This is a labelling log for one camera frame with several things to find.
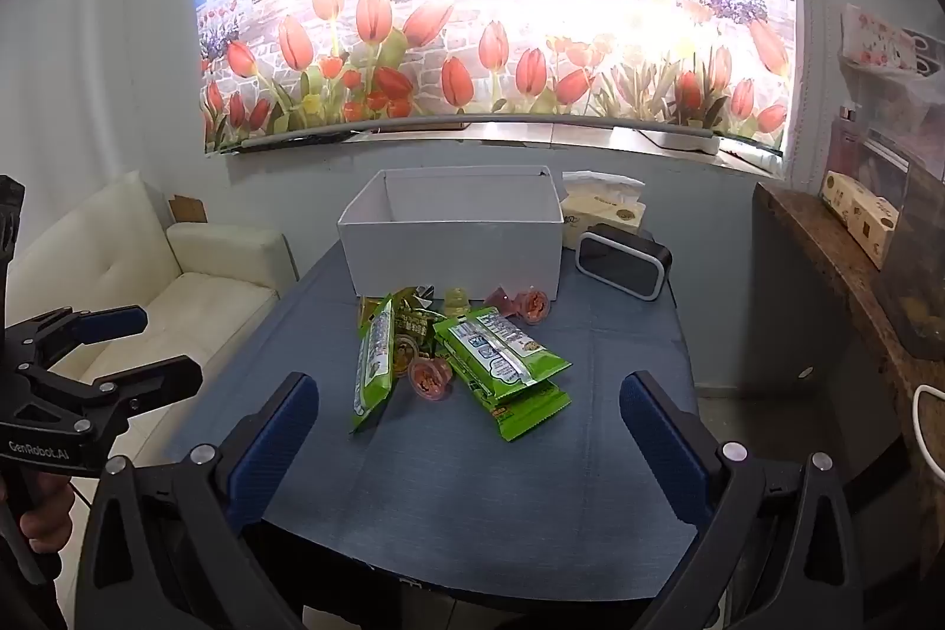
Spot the yellow tissue box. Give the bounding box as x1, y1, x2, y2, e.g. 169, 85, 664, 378
561, 171, 647, 251

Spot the wooden counter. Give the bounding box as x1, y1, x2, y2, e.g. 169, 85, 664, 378
753, 183, 945, 454

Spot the brown cardboard piece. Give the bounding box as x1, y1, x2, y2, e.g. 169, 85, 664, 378
168, 194, 210, 225

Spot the black digital clock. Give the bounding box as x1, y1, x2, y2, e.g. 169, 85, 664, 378
576, 223, 673, 302

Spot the clear plastic storage bin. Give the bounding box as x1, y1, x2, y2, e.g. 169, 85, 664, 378
830, 76, 945, 210

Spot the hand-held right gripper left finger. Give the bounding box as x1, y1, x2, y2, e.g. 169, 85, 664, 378
74, 371, 320, 630

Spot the white cable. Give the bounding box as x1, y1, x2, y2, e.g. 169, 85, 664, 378
911, 383, 945, 479

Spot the blue tablecloth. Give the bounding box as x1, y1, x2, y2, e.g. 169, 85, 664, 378
166, 246, 702, 598

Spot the white power strip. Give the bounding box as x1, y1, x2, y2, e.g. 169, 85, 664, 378
638, 128, 721, 156

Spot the green and yellow snack packet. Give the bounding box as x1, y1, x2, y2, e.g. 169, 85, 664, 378
358, 294, 386, 340

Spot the tulip print window blind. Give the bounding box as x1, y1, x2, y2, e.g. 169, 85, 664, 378
193, 0, 799, 157

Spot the green packet with silver back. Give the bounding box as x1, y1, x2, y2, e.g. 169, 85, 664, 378
432, 305, 573, 395

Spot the white cardboard box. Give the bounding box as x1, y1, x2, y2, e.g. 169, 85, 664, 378
337, 165, 566, 301

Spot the long green snack packet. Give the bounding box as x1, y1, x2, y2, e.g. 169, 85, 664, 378
350, 298, 400, 435

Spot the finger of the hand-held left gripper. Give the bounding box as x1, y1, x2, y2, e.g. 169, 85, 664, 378
15, 355, 204, 425
4, 305, 147, 373

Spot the glass tank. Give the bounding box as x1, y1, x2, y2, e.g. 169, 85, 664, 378
875, 158, 945, 360

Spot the cream patterned box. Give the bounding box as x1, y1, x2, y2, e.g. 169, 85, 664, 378
821, 170, 902, 269

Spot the green packet with orange label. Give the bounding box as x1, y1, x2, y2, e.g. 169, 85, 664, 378
450, 371, 573, 444

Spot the floral print package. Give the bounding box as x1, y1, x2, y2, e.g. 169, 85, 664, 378
840, 2, 935, 77

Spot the olive yellow snack packet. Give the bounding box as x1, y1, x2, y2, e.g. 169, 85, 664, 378
391, 286, 444, 352

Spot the person's left hand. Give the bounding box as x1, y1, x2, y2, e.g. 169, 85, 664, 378
21, 486, 75, 557

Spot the cream leather sofa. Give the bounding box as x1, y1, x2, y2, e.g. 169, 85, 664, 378
0, 171, 298, 476

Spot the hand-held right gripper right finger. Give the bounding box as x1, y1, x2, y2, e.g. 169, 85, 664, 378
618, 370, 865, 630

